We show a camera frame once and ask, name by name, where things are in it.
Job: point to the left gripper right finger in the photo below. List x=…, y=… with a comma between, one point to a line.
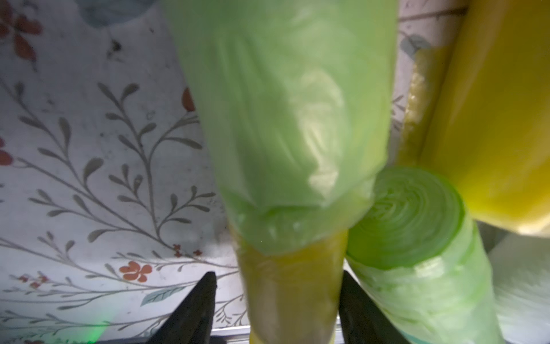
x=361, y=320

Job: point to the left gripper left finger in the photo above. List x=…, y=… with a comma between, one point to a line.
x=192, y=320

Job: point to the yellow roll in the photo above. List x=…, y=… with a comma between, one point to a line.
x=478, y=114
x=293, y=298

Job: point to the light green roll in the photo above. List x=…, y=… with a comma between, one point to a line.
x=294, y=100

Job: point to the green roll front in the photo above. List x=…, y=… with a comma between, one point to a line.
x=419, y=255

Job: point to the white blue labelled roll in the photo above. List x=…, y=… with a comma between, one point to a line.
x=521, y=286

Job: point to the floral table mat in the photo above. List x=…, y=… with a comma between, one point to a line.
x=109, y=209

